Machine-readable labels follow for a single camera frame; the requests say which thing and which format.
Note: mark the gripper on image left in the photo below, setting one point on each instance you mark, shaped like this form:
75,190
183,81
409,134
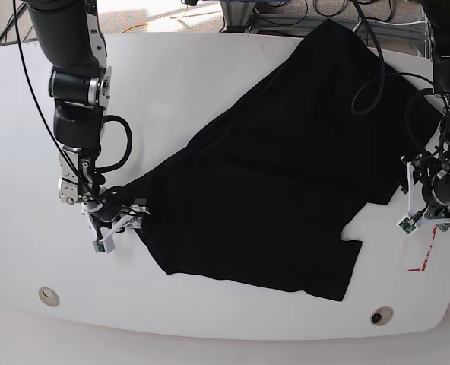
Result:
105,220

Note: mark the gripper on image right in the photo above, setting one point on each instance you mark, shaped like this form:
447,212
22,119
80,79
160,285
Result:
434,176

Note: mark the black t-shirt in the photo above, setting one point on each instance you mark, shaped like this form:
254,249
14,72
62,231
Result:
262,193

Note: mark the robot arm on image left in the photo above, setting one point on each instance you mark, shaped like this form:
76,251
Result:
70,37

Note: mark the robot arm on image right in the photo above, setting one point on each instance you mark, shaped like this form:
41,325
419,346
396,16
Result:
438,17

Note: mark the red tape rectangle marking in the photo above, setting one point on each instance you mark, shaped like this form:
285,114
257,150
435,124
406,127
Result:
422,268

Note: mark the white table grommet left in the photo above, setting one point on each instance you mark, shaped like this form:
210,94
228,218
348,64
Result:
49,297

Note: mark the table grommet hole right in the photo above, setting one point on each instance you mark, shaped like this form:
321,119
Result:
381,316

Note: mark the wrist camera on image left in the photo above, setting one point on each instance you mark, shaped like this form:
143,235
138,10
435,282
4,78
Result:
105,245

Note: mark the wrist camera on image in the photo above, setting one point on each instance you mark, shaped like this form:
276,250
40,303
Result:
105,245
408,225

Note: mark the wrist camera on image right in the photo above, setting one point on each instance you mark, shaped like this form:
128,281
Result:
408,225

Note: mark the aluminium frame rail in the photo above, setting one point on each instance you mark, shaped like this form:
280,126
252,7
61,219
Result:
398,25

